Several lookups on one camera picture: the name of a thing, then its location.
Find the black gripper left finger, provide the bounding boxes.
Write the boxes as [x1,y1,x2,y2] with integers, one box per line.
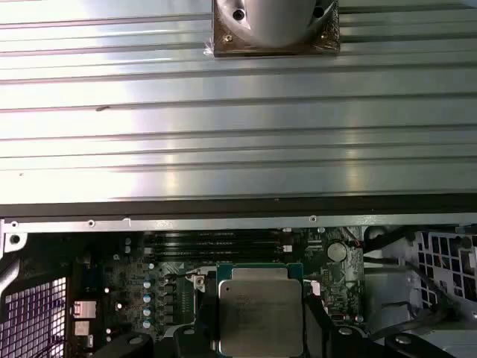
[92,297,221,358]

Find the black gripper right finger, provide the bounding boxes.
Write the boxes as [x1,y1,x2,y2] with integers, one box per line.
[303,296,448,358]

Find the CPU with silver top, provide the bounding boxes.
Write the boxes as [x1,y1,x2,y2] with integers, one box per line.
[218,266,306,356]

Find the silver coin battery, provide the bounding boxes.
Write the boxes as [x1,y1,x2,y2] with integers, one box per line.
[326,240,347,263]

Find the silver drive cage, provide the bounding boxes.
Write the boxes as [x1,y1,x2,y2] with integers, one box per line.
[363,225,477,339]

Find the green motherboard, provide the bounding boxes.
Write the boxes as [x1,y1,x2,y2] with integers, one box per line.
[72,226,365,358]

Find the black open PC case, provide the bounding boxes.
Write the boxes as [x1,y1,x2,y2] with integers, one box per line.
[0,203,477,358]

